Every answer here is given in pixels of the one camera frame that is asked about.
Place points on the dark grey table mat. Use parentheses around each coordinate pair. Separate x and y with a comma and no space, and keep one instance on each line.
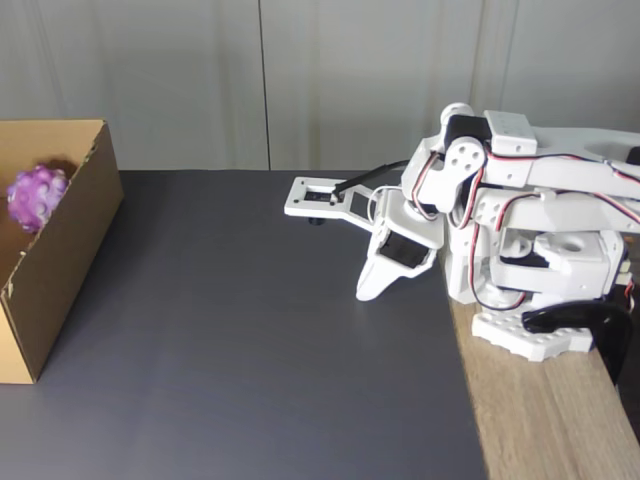
(250,360)

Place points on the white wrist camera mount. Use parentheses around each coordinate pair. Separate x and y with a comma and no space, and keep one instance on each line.
(297,207)

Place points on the pink purple bumpy ball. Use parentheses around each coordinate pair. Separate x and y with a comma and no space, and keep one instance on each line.
(37,200)

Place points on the white panelled cabinet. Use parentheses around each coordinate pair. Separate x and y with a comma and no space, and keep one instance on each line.
(150,75)

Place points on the brown cardboard box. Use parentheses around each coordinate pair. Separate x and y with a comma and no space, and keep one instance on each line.
(65,260)

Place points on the black table clamp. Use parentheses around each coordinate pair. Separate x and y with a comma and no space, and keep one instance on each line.
(607,330)

